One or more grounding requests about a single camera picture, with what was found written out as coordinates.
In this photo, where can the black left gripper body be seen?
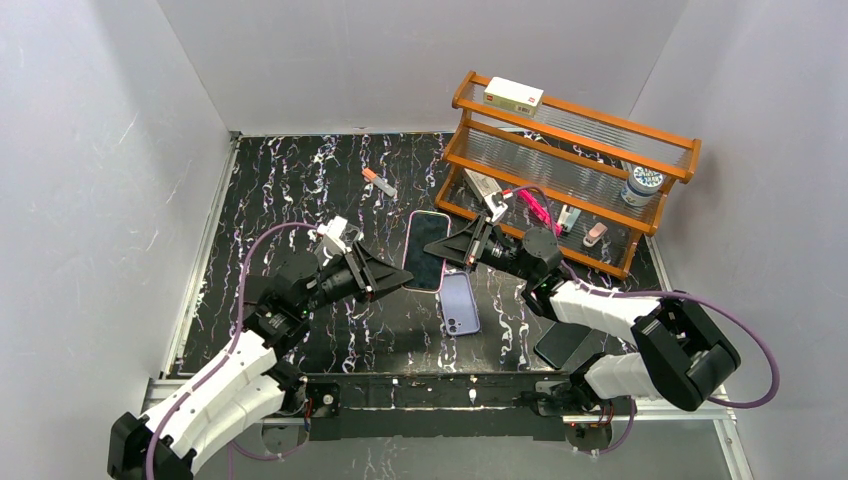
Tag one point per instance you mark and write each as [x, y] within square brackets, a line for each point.
[358, 273]

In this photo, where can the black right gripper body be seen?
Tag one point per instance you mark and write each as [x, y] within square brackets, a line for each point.
[477, 242]

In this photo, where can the black screen smartphone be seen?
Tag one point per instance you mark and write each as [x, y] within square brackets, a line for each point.
[424, 227]

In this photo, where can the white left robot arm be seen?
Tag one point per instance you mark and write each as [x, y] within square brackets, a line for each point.
[249, 379]

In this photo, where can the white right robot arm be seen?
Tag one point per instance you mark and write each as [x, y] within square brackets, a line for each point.
[680, 355]

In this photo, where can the lavender phone case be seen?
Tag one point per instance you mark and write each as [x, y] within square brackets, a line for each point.
[458, 306]

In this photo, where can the dark teal phone case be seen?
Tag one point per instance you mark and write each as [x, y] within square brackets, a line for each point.
[559, 343]

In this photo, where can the small grey box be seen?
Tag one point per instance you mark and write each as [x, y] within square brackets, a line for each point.
[481, 185]

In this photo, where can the pink utility knife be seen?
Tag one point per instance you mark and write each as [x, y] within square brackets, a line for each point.
[539, 211]

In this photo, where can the white green stapler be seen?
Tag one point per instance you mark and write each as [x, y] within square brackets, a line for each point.
[568, 217]

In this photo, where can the orange grey marker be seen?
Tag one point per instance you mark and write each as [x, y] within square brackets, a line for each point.
[379, 182]

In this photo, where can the small pink white item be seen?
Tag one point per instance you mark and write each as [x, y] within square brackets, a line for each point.
[594, 235]

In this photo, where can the orange wooden shelf rack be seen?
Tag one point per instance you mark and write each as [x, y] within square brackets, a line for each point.
[578, 157]

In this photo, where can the white red carton box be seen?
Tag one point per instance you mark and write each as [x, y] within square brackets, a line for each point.
[512, 96]

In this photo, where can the white blue round jar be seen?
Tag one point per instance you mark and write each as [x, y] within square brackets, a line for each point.
[641, 186]

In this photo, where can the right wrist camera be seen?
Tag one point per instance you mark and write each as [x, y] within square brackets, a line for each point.
[496, 203]

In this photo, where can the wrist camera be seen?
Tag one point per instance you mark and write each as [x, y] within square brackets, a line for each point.
[496, 203]
[333, 237]

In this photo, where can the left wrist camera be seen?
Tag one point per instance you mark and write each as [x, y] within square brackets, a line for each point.
[333, 237]

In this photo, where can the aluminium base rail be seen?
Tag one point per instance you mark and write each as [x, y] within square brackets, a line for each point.
[546, 394]

